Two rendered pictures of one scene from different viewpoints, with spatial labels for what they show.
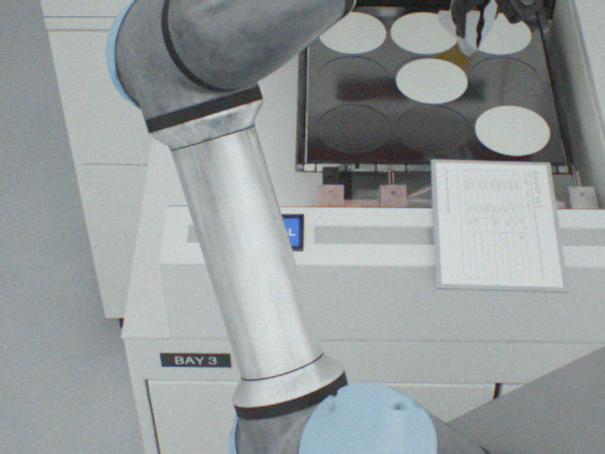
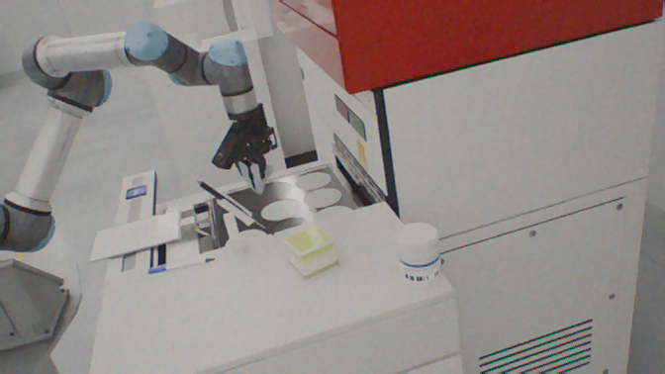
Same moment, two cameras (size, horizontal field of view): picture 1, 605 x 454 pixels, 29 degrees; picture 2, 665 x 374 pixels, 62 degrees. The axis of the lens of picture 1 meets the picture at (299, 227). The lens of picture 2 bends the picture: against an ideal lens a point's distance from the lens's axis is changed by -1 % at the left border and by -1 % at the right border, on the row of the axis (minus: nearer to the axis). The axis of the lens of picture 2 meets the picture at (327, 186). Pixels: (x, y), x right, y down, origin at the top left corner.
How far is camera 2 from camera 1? 1.90 m
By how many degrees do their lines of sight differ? 63
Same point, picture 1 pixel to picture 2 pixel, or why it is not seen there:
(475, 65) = (300, 218)
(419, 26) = (327, 195)
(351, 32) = (312, 180)
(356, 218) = (144, 205)
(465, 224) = (135, 227)
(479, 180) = (165, 223)
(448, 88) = (275, 215)
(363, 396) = not seen: outside the picture
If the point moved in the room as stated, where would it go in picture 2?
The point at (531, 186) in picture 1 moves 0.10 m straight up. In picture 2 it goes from (161, 236) to (147, 199)
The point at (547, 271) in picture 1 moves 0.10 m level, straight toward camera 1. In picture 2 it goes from (100, 254) to (58, 260)
